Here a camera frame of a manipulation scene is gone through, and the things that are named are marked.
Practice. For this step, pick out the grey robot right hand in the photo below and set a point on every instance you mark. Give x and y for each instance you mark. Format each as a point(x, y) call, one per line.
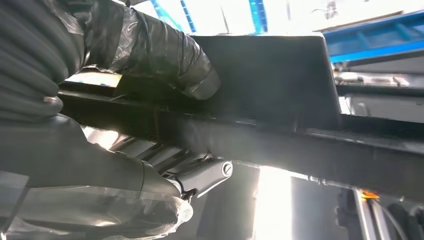
point(66, 159)

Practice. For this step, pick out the blue wheeled cart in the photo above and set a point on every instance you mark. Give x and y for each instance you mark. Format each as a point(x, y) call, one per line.
point(374, 39)

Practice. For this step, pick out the blue metal shelf rack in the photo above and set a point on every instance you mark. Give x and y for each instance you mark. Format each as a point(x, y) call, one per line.
point(258, 16)

